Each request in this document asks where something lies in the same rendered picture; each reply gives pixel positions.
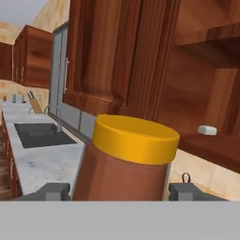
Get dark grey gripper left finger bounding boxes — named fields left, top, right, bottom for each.
left=14, top=182, right=72, bottom=202

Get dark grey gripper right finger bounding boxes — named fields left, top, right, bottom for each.
left=167, top=183, right=228, bottom=202

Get brown honey bottle yellow lid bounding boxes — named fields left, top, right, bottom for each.
left=71, top=113, right=181, bottom=202

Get wooden base cabinets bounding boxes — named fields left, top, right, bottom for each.
left=0, top=109, right=23, bottom=201

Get dark sink basin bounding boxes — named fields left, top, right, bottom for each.
left=13, top=122, right=78, bottom=149

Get small white bar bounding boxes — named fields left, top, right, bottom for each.
left=197, top=125, right=218, bottom=136

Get silver tap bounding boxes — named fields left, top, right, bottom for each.
left=43, top=105, right=64, bottom=133

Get wooden knife block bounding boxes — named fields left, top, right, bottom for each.
left=26, top=90, right=43, bottom=115

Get small grey canister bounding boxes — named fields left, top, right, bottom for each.
left=11, top=93, right=24, bottom=104

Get grey framed window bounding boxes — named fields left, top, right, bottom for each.
left=48, top=21, right=97, bottom=144

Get wooden cabinet door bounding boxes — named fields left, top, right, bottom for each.
left=62, top=0, right=182, bottom=121

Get small black metal ring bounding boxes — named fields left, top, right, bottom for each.
left=181, top=172, right=191, bottom=185

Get open wooden wall cabinet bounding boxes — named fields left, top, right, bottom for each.
left=156, top=0, right=240, bottom=174

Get wooden wall cabinets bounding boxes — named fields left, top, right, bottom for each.
left=0, top=24, right=53, bottom=89

